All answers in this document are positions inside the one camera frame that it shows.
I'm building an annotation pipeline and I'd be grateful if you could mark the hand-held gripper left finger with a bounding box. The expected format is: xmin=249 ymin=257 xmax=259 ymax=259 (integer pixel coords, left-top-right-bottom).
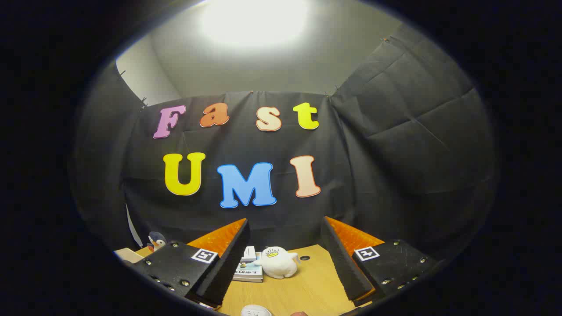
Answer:
xmin=132 ymin=218 xmax=251 ymax=308

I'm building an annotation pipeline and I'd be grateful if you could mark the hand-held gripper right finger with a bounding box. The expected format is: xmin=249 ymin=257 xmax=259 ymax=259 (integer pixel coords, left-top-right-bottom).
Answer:
xmin=320 ymin=216 xmax=439 ymax=308

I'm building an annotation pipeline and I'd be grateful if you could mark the beige fabric storage box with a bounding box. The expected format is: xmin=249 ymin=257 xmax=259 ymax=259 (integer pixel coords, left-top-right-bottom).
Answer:
xmin=114 ymin=248 xmax=145 ymax=265

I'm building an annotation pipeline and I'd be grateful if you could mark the pale teal cover book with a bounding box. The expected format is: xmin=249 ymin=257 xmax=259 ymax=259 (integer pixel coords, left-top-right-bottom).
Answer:
xmin=233 ymin=262 xmax=264 ymax=283

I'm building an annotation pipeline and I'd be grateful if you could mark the white duck plush toy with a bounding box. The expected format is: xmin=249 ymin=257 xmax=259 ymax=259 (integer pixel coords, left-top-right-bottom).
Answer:
xmin=253 ymin=246 xmax=302 ymax=280

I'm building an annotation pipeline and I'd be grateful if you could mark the penguin plush toy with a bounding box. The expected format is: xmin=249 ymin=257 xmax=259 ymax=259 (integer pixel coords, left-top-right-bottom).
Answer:
xmin=147 ymin=231 xmax=167 ymax=253

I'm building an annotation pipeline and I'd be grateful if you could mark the black backdrop cloth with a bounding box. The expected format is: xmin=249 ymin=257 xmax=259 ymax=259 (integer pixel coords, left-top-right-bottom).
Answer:
xmin=72 ymin=35 xmax=499 ymax=264

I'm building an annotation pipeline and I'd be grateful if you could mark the bright ceiling light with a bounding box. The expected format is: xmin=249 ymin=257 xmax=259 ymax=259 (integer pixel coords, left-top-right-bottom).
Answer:
xmin=198 ymin=0 xmax=310 ymax=49

